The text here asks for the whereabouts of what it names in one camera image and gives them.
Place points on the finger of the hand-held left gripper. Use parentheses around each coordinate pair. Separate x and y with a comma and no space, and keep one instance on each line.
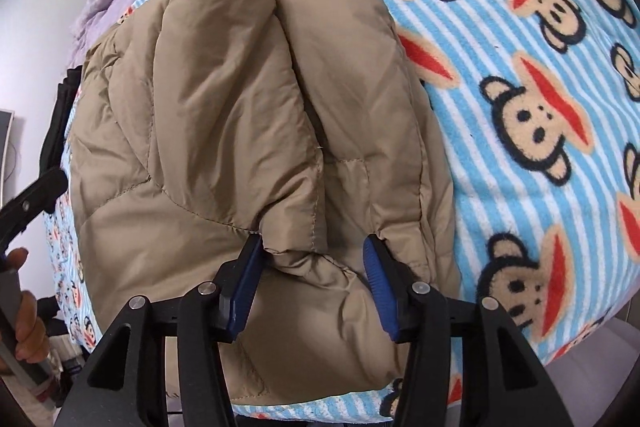
(35,198)

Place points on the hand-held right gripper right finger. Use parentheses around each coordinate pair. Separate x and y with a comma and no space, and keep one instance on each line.
(377,288)

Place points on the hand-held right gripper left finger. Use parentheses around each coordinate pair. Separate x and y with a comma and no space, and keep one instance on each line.
(245,278)

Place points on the tan puffer jacket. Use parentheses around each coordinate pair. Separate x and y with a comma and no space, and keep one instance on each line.
(225,107)

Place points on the person's left hand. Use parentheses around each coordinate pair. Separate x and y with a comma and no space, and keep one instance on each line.
(32,327)

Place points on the white panel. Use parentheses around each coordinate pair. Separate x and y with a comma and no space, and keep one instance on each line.
(5,144)

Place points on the striped monkey print blanket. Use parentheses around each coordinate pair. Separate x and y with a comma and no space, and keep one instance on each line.
(500,32)

